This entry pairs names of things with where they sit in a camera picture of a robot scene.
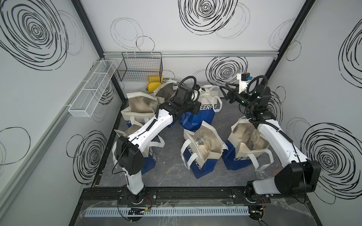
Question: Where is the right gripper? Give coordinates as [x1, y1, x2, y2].
[220, 83, 255, 112]

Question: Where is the takeout bag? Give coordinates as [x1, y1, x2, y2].
[179, 85, 222, 131]
[181, 121, 228, 179]
[222, 116, 274, 172]
[121, 92, 158, 128]
[112, 124, 165, 174]
[152, 80, 177, 104]

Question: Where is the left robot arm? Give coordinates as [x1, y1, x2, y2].
[112, 76, 201, 203]

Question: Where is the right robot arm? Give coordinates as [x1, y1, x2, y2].
[220, 73, 321, 197]

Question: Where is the clear plastic cup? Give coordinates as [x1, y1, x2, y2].
[255, 170, 268, 180]

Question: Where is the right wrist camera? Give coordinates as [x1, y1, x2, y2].
[237, 73, 252, 94]

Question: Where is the black wire basket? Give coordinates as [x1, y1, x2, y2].
[117, 52, 163, 83]

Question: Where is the white wire shelf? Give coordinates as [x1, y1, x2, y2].
[68, 59, 116, 118]

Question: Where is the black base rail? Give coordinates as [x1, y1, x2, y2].
[81, 186, 307, 204]

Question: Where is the grey cable duct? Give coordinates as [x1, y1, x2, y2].
[84, 206, 250, 218]

